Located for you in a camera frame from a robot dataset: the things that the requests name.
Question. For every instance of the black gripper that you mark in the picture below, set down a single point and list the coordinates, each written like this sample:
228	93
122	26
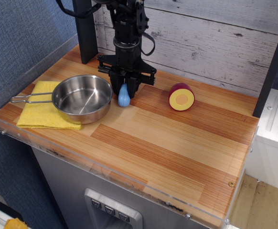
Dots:
127	65

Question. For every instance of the blue and grey toy spoon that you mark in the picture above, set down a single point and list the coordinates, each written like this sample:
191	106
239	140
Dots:
123	96

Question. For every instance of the stainless steel pot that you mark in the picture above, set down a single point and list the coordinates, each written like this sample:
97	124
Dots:
81	99

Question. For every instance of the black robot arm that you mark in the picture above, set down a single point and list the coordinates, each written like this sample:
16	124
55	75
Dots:
129	21

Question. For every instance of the yellow object bottom left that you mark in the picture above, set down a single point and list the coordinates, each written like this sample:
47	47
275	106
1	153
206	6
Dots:
15	224

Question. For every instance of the red and yellow toy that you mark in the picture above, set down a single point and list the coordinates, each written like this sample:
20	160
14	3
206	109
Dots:
181	97

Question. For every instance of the yellow cloth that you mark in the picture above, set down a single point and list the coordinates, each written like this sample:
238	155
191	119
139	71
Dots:
44	115

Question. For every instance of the grey cabinet with dispenser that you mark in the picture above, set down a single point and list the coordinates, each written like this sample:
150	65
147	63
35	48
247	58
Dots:
89	201

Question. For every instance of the white appliance at right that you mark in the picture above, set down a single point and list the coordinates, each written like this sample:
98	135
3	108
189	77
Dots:
262	160

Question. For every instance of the black left frame post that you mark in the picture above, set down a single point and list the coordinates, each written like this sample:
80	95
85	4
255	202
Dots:
85	31

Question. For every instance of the black frame post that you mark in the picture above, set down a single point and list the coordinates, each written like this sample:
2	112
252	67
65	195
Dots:
85	31
267	85

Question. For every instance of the black right frame post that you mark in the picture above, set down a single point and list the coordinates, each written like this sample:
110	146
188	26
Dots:
267	85

